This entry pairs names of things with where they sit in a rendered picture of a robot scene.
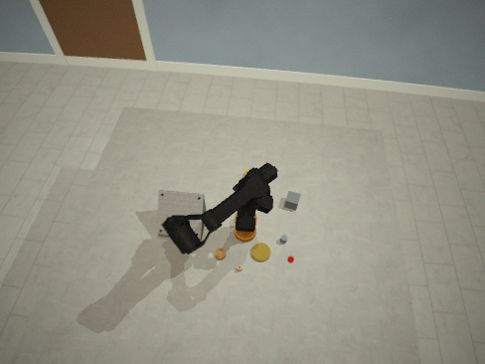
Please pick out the yellow round disc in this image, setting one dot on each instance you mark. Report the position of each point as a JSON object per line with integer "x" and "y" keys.
{"x": 260, "y": 252}

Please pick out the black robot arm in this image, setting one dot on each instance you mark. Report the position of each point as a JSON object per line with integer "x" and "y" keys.
{"x": 253, "y": 186}

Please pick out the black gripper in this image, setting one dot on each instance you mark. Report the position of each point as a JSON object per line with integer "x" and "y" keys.
{"x": 245, "y": 220}

